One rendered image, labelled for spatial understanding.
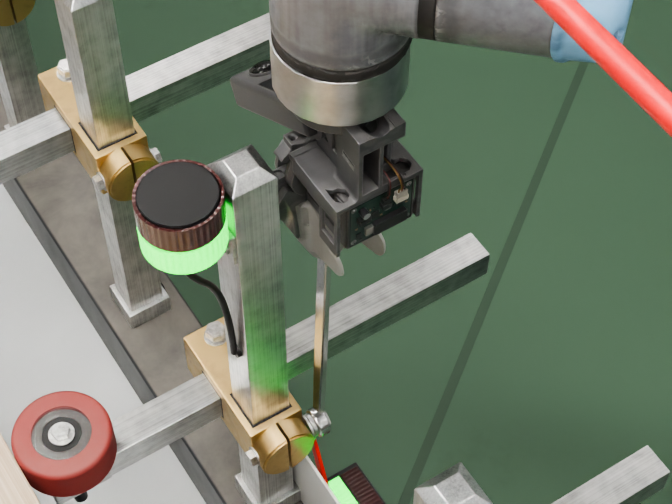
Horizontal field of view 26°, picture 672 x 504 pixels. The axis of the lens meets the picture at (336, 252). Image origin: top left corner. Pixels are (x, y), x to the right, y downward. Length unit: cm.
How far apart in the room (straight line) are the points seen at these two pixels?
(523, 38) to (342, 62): 11
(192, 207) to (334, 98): 12
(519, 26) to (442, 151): 168
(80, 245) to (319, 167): 58
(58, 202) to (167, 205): 64
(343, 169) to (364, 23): 15
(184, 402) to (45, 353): 36
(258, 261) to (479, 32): 27
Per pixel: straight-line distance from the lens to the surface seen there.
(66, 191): 158
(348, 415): 221
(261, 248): 101
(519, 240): 240
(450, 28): 85
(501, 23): 84
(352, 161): 95
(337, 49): 88
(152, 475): 147
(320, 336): 118
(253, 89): 104
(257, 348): 111
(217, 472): 138
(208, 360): 124
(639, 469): 124
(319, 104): 92
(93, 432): 117
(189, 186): 95
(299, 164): 100
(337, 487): 136
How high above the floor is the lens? 192
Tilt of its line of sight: 54 degrees down
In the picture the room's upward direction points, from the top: straight up
